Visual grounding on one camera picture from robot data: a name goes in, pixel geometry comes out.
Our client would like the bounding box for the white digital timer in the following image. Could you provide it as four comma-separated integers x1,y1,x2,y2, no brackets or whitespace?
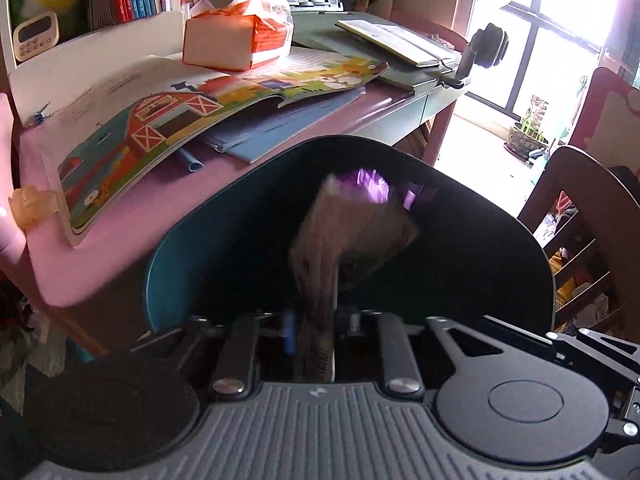
13,11,60,63

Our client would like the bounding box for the dark wooden chair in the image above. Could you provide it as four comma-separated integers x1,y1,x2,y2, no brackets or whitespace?
518,145,639,342

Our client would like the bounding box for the white shelf hutch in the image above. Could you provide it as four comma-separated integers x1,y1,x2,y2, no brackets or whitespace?
1,0,183,126

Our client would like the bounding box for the potted plant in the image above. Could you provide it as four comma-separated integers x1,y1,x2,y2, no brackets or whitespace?
504,96,549,160

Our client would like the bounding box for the grey green book stand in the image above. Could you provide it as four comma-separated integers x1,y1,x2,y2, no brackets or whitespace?
288,0,466,96

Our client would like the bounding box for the blue booklet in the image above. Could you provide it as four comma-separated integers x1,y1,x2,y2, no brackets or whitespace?
198,87,366,164

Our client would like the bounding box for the pink desk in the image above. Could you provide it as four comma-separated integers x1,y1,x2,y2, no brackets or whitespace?
0,8,471,356

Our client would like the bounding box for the open white notebook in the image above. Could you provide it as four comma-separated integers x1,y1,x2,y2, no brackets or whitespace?
336,20,461,68

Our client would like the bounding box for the orange tissue pack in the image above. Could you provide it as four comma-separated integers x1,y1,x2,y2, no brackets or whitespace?
182,0,294,72

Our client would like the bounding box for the white green purple carton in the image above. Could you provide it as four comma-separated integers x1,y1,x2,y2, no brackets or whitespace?
290,168,437,382

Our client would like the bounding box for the colourful farm picture book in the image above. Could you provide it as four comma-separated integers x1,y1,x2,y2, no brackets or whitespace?
40,48,390,246

